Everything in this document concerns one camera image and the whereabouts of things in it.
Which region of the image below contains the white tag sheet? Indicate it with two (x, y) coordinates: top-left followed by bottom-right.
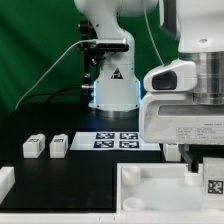
(70, 132), (160, 151)

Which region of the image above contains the white cable left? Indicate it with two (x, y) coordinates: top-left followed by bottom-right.
(14, 39), (116, 111)

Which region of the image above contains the white front edge rail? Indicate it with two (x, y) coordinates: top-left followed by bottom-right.
(0, 213), (224, 224)

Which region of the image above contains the black cable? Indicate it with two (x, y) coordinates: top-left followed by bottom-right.
(16, 86), (84, 109)

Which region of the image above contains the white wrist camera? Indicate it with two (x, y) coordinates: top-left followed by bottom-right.
(143, 59), (197, 93)

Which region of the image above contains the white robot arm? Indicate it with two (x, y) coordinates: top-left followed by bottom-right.
(74, 0), (224, 151)

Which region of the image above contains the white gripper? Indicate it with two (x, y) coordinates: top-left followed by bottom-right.
(139, 93), (224, 173)

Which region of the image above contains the white square tabletop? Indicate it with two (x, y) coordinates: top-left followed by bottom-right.
(114, 162), (224, 214)

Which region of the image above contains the white cable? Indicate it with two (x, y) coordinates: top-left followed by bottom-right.
(14, 39), (116, 111)
(142, 0), (165, 66)

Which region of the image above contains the white cable right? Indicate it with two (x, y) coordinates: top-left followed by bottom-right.
(142, 0), (165, 66)

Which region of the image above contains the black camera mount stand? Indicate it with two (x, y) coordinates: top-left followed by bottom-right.
(76, 20), (129, 104)

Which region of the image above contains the white left obstacle block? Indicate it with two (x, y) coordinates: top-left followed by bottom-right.
(0, 167), (15, 204)

